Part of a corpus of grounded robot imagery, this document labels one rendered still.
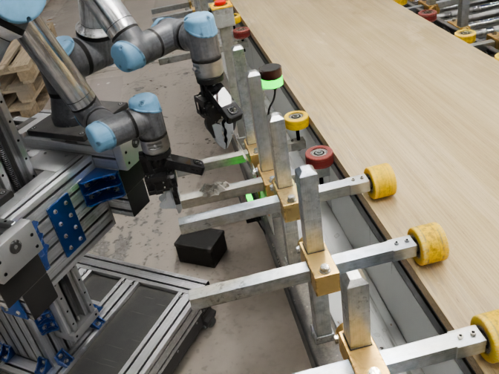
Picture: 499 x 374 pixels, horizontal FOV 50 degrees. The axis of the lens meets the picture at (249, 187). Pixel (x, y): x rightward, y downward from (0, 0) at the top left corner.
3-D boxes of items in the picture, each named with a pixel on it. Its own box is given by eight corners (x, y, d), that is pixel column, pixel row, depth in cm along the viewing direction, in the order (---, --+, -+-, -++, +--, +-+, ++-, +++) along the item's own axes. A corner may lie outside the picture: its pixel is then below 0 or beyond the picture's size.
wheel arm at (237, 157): (178, 179, 176) (175, 168, 174) (177, 174, 179) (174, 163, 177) (307, 151, 180) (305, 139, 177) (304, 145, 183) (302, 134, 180)
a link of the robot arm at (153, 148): (166, 126, 144) (168, 139, 137) (170, 141, 147) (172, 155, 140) (138, 132, 144) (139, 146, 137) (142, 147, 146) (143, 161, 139)
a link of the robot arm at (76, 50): (38, 90, 161) (21, 47, 153) (76, 73, 169) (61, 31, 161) (62, 97, 154) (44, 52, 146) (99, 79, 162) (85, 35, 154)
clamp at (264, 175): (267, 199, 152) (265, 185, 150) (258, 176, 164) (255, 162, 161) (286, 195, 153) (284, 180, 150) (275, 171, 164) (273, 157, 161)
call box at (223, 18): (215, 32, 182) (212, 8, 177) (213, 26, 187) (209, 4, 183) (236, 27, 182) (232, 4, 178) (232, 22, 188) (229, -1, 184)
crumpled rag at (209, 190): (200, 199, 150) (199, 193, 149) (197, 187, 156) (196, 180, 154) (231, 192, 151) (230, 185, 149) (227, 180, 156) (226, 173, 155)
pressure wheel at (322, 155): (312, 194, 156) (309, 160, 149) (304, 179, 162) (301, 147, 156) (338, 188, 156) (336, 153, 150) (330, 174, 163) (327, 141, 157)
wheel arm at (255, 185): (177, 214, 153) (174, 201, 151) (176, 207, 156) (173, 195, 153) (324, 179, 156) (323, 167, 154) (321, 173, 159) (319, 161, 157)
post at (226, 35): (239, 143, 207) (218, 28, 182) (237, 137, 211) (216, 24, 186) (250, 141, 207) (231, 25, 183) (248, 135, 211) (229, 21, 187)
